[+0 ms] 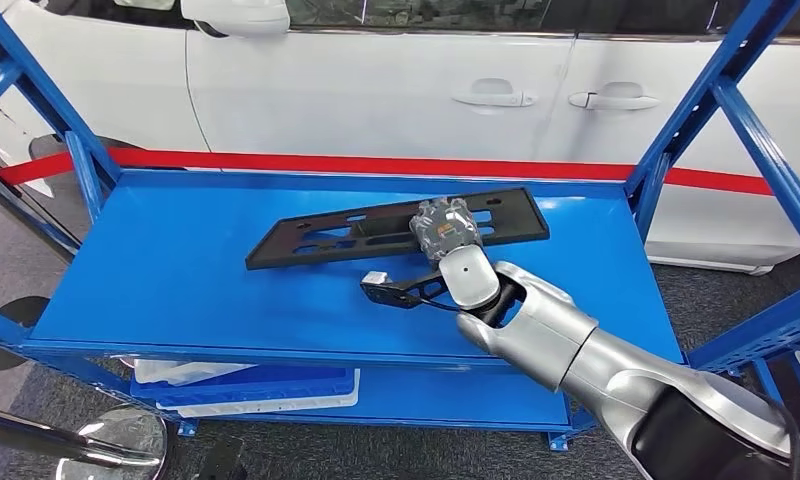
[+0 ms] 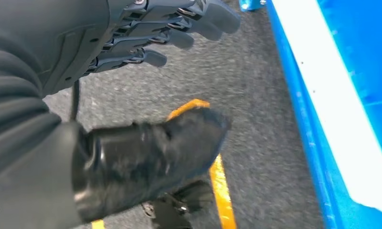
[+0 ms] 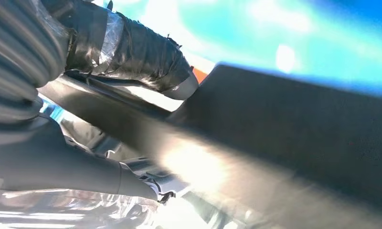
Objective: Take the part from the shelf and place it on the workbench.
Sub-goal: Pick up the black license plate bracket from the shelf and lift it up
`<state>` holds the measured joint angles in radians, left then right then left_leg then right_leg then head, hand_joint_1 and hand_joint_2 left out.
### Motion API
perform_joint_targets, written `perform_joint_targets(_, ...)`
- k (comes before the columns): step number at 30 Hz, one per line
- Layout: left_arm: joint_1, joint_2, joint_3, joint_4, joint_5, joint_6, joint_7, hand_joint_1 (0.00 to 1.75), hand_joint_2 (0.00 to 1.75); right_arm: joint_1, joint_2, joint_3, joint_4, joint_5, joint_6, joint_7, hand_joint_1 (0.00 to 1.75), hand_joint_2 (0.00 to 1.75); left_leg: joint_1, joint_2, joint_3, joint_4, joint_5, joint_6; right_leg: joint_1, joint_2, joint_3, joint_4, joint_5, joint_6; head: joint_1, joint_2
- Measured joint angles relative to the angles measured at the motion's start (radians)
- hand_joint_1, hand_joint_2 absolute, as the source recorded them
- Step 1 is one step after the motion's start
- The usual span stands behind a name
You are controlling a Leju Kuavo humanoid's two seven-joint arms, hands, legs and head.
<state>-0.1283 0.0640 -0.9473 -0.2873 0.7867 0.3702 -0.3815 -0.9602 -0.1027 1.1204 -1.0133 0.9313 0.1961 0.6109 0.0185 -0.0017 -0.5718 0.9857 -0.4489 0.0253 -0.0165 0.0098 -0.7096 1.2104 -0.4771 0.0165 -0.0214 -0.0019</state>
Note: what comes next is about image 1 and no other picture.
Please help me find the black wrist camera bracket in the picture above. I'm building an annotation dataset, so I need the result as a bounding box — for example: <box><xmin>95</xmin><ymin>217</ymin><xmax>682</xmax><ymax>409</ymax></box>
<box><xmin>360</xmin><ymin>270</ymin><xmax>451</xmax><ymax>311</ymax></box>

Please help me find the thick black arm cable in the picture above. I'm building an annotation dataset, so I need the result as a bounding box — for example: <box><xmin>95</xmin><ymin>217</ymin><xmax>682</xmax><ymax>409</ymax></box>
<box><xmin>747</xmin><ymin>387</ymin><xmax>800</xmax><ymax>480</ymax></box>

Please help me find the chrome stanchion post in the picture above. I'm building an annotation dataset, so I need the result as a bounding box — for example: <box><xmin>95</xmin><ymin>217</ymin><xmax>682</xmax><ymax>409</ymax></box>
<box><xmin>0</xmin><ymin>404</ymin><xmax>169</xmax><ymax>480</ymax></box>
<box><xmin>0</xmin><ymin>148</ymin><xmax>83</xmax><ymax>263</ymax></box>

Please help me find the white car side mirror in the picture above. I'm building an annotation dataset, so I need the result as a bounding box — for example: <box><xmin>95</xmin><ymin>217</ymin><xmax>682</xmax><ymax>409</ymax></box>
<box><xmin>179</xmin><ymin>0</ymin><xmax>291</xmax><ymax>38</ymax></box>

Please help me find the white plastic crate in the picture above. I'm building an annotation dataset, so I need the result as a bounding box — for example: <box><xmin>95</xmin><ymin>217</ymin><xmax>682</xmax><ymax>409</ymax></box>
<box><xmin>133</xmin><ymin>357</ymin><xmax>256</xmax><ymax>388</ymax></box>
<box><xmin>154</xmin><ymin>368</ymin><xmax>362</xmax><ymax>420</ymax></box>

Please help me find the white car door handle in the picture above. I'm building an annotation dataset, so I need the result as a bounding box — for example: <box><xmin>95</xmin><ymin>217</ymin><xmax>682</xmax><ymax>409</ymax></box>
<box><xmin>567</xmin><ymin>81</ymin><xmax>662</xmax><ymax>113</ymax></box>
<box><xmin>450</xmin><ymin>78</ymin><xmax>539</xmax><ymax>111</ymax></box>

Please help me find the long black plastic part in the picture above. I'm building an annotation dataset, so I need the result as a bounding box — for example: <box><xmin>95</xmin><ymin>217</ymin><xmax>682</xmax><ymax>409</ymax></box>
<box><xmin>244</xmin><ymin>187</ymin><xmax>551</xmax><ymax>272</ymax></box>

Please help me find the blue metal shelf rack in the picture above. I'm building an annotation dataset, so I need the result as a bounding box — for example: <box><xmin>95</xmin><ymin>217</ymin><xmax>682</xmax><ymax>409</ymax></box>
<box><xmin>0</xmin><ymin>0</ymin><xmax>800</xmax><ymax>453</ymax></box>

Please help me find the red barrier belt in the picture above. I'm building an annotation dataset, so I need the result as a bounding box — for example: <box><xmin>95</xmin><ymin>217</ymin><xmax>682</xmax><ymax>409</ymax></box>
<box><xmin>0</xmin><ymin>146</ymin><xmax>800</xmax><ymax>203</ymax></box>

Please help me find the white car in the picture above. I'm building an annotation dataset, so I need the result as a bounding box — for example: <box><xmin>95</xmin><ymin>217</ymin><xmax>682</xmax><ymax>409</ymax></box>
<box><xmin>0</xmin><ymin>0</ymin><xmax>800</xmax><ymax>276</ymax></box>

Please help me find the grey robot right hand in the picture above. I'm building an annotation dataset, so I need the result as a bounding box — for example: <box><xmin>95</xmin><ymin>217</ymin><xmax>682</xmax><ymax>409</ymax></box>
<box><xmin>409</xmin><ymin>196</ymin><xmax>485</xmax><ymax>270</ymax></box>

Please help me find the black robot body part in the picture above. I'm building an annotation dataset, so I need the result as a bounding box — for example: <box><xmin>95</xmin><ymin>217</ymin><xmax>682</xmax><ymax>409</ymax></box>
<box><xmin>197</xmin><ymin>433</ymin><xmax>248</xmax><ymax>480</ymax></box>

